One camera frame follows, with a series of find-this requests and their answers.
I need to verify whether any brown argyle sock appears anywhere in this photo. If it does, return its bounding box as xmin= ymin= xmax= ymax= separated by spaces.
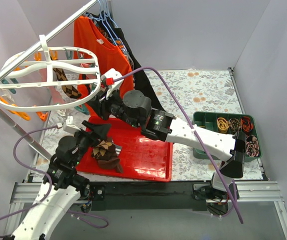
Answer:
xmin=91 ymin=140 xmax=105 ymax=160
xmin=53 ymin=68 xmax=82 ymax=99

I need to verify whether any brown ribbed sock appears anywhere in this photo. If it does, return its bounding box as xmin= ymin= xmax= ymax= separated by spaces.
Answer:
xmin=102 ymin=137 xmax=119 ymax=161
xmin=97 ymin=156 xmax=124 ymax=174

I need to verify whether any pink green sock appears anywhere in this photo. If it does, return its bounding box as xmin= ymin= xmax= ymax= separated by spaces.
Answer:
xmin=39 ymin=69 xmax=65 ymax=105

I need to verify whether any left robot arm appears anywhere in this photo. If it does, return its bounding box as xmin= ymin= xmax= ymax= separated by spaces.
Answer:
xmin=4 ymin=120 xmax=111 ymax=240

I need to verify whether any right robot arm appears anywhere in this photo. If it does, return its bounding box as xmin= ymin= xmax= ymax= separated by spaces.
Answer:
xmin=96 ymin=89 xmax=247 ymax=199

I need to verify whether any white round sock hanger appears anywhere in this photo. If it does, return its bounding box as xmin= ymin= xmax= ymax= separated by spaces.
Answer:
xmin=0 ymin=35 xmax=101 ymax=112

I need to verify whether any black hanging garment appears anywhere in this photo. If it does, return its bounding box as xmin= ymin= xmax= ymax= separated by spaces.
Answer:
xmin=113 ymin=27 xmax=165 ymax=111

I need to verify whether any orange t-shirt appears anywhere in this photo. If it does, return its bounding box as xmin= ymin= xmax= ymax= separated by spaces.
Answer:
xmin=72 ymin=15 xmax=135 ymax=118

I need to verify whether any red plastic tray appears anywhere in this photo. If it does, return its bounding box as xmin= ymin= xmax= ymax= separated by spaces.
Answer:
xmin=76 ymin=116 xmax=173 ymax=182

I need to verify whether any floral table mat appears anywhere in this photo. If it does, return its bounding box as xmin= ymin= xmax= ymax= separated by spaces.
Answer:
xmin=40 ymin=69 xmax=263 ymax=182

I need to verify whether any green compartment box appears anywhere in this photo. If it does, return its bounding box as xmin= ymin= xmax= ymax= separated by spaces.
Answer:
xmin=192 ymin=111 xmax=262 ymax=162

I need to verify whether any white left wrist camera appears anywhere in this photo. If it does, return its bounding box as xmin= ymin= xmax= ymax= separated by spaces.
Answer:
xmin=55 ymin=115 xmax=80 ymax=135

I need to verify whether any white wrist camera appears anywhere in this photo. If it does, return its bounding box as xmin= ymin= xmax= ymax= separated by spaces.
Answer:
xmin=100 ymin=68 xmax=124 ymax=100
xmin=55 ymin=115 xmax=80 ymax=135

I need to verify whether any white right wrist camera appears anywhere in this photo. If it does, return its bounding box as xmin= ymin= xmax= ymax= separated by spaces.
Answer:
xmin=100 ymin=68 xmax=124 ymax=100

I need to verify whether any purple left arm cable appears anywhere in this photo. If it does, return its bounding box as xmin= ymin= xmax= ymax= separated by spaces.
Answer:
xmin=0 ymin=123 xmax=109 ymax=238

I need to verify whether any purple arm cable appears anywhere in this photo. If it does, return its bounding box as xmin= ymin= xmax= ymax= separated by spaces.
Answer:
xmin=0 ymin=123 xmax=109 ymax=238
xmin=113 ymin=66 xmax=244 ymax=225

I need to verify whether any silver clothes rail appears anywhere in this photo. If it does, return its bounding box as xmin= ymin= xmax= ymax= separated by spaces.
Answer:
xmin=0 ymin=0 xmax=99 ymax=161

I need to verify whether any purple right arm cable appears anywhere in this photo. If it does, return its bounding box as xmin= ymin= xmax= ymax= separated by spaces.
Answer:
xmin=113 ymin=66 xmax=244 ymax=225

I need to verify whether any aluminium frame rail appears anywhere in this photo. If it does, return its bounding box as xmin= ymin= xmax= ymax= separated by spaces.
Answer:
xmin=6 ymin=180 xmax=287 ymax=240

